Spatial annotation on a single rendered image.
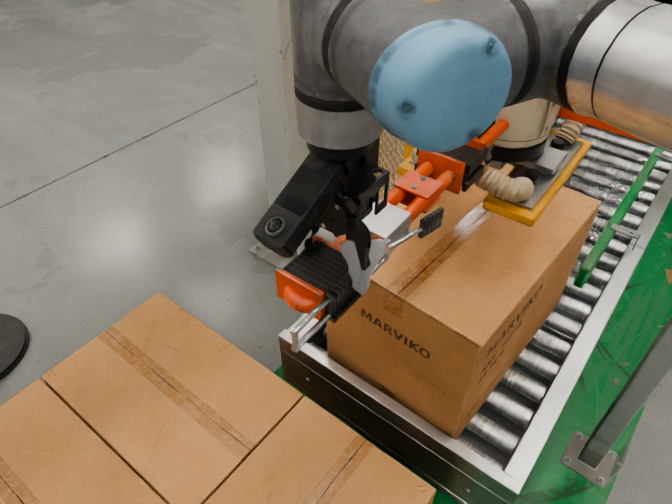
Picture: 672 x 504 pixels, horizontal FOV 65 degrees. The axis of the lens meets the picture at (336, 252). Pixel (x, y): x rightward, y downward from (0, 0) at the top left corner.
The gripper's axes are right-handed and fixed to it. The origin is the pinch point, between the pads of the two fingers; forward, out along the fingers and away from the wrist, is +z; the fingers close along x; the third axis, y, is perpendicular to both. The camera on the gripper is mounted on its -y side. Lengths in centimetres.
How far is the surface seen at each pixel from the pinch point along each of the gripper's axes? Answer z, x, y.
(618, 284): 68, -30, 103
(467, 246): 33, 1, 51
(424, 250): 33, 8, 44
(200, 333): 73, 59, 14
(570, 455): 127, -42, 79
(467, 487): 78, -22, 24
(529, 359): 73, -20, 64
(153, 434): 73, 45, -14
